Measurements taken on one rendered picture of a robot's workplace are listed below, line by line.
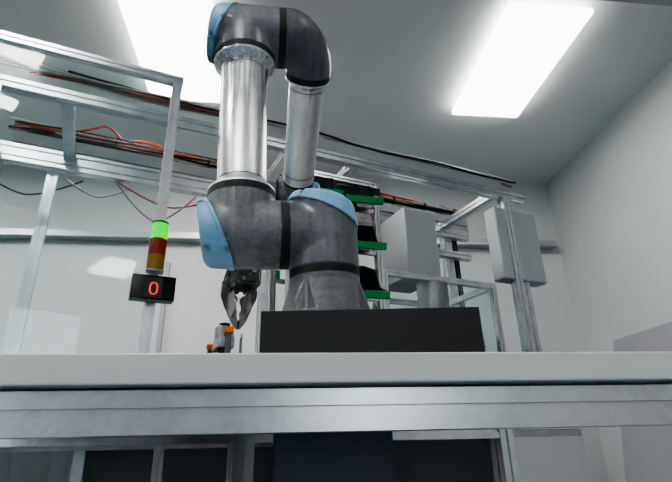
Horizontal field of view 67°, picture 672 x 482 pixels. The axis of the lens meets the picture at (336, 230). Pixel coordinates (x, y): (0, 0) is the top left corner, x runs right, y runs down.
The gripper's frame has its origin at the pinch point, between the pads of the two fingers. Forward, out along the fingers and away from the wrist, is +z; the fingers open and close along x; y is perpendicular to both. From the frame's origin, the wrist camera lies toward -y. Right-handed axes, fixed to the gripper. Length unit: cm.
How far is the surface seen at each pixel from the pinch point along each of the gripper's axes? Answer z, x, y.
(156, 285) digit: -15.4, -17.6, -25.3
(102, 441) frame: 26.2, -26.8, 8.6
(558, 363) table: 21, 13, 83
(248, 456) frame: 29.5, 1.7, 8.8
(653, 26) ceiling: -249, 304, -32
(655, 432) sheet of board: 23, 353, -143
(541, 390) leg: 23, 12, 81
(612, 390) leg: 23, 19, 84
